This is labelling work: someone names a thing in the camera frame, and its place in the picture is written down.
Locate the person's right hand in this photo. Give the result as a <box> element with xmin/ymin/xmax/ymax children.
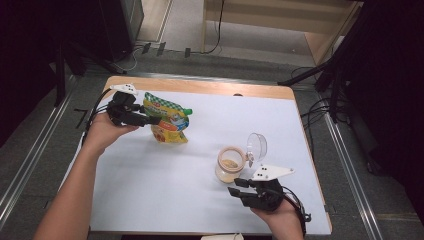
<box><xmin>249</xmin><ymin>198</ymin><xmax>306</xmax><ymax>236</ymax></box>

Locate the glass jar with contents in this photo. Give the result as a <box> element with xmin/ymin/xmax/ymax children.
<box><xmin>215</xmin><ymin>158</ymin><xmax>244</xmax><ymax>184</ymax></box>

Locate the hand-held gripper black cable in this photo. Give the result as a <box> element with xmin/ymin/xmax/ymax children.
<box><xmin>80</xmin><ymin>87</ymin><xmax>116</xmax><ymax>146</ymax></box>
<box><xmin>282</xmin><ymin>185</ymin><xmax>313</xmax><ymax>236</ymax></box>

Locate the metal floor rail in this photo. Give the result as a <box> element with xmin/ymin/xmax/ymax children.
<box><xmin>83</xmin><ymin>64</ymin><xmax>321</xmax><ymax>91</ymax></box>
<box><xmin>0</xmin><ymin>74</ymin><xmax>78</xmax><ymax>231</ymax></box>
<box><xmin>321</xmin><ymin>109</ymin><xmax>384</xmax><ymax>240</ymax></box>

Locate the black hanging cable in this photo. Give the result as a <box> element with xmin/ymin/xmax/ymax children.
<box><xmin>191</xmin><ymin>0</ymin><xmax>225</xmax><ymax>56</ymax></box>

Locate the person's left hand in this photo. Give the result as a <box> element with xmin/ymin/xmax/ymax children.
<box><xmin>81</xmin><ymin>111</ymin><xmax>140</xmax><ymax>158</ymax></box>

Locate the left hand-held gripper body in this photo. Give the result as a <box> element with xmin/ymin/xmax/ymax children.
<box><xmin>105</xmin><ymin>83</ymin><xmax>139</xmax><ymax>128</ymax></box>

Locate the black floor cable bundle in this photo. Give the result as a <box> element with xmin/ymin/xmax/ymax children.
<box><xmin>289</xmin><ymin>64</ymin><xmax>351</xmax><ymax>161</ymax></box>

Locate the left hand-held gripper black cable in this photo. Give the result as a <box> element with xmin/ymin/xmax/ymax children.
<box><xmin>80</xmin><ymin>87</ymin><xmax>116</xmax><ymax>146</ymax></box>

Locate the dark cabinet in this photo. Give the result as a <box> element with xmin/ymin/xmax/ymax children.
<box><xmin>99</xmin><ymin>0</ymin><xmax>145</xmax><ymax>63</ymax></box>

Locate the yellow green seasoning pouch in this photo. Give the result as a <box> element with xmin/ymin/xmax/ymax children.
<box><xmin>142</xmin><ymin>91</ymin><xmax>194</xmax><ymax>144</ymax></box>

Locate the black metal stand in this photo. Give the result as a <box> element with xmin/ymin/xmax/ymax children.
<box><xmin>277</xmin><ymin>0</ymin><xmax>368</xmax><ymax>123</ymax></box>
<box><xmin>53</xmin><ymin>33</ymin><xmax>128</xmax><ymax>108</ymax></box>

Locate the dark curtain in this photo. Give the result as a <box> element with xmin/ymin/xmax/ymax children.
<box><xmin>0</xmin><ymin>0</ymin><xmax>101</xmax><ymax>148</ymax></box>
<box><xmin>346</xmin><ymin>0</ymin><xmax>424</xmax><ymax>218</ymax></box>

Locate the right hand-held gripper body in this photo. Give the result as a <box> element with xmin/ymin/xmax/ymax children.
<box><xmin>239</xmin><ymin>164</ymin><xmax>296</xmax><ymax>212</ymax></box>

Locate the right hand-held gripper black cable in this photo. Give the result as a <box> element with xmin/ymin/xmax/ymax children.
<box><xmin>282</xmin><ymin>185</ymin><xmax>313</xmax><ymax>236</ymax></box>

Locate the wooden shelf unit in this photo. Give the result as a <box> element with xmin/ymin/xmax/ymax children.
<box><xmin>200</xmin><ymin>0</ymin><xmax>364</xmax><ymax>67</ymax></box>

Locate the glass jar with hinged lid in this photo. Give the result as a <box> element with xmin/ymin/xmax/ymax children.
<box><xmin>214</xmin><ymin>132</ymin><xmax>269</xmax><ymax>184</ymax></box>

